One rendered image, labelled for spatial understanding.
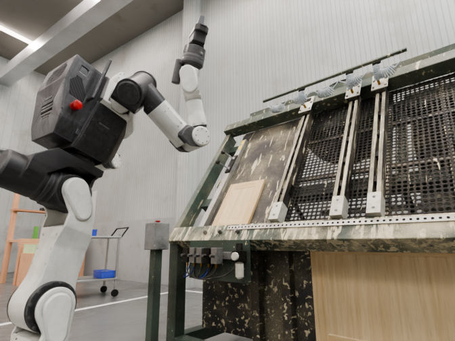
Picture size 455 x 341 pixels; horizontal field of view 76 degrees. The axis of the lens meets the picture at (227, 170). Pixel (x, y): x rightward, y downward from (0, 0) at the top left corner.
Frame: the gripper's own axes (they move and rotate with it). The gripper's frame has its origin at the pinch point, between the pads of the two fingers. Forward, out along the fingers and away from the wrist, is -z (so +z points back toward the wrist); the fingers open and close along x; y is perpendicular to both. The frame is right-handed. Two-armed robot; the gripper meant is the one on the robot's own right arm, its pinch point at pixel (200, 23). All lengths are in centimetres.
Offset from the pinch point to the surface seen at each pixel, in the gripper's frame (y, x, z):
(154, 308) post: 21, 72, 150
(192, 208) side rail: 44, 107, 87
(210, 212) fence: 51, 83, 85
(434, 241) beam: 97, -43, 69
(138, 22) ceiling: -22, 684, -305
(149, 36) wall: 11, 691, -284
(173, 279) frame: 34, 87, 135
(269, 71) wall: 211, 355, -154
